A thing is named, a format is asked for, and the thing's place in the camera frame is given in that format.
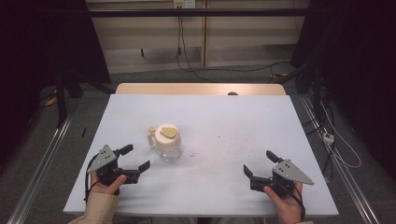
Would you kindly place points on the white power strip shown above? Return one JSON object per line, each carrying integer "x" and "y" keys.
{"x": 328, "y": 137}

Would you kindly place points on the black metal stand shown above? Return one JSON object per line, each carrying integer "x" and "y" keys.
{"x": 317, "y": 90}
{"x": 60, "y": 99}

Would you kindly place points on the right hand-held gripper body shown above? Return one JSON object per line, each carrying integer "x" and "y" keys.
{"x": 285, "y": 175}

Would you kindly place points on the black horizontal bar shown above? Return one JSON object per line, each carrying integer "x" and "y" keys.
{"x": 202, "y": 12}

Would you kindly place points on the person's left hand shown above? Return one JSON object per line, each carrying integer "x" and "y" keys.
{"x": 107, "y": 188}

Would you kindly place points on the white wall socket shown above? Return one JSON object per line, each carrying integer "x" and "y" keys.
{"x": 184, "y": 3}

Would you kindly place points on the aluminium floor rail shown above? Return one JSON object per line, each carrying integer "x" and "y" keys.
{"x": 40, "y": 168}
{"x": 348, "y": 180}

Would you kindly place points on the light wooden table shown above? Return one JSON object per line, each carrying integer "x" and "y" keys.
{"x": 174, "y": 88}

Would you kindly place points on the glass jar with cream lid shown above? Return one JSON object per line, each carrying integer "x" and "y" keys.
{"x": 168, "y": 141}

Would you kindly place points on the person's right hand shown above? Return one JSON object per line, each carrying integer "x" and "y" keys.
{"x": 288, "y": 208}

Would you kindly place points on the black curtain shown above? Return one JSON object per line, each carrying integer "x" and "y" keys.
{"x": 43, "y": 46}
{"x": 358, "y": 62}

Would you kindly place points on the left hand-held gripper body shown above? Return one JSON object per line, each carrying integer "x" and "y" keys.
{"x": 107, "y": 169}

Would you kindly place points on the white table mat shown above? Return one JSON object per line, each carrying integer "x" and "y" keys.
{"x": 218, "y": 124}

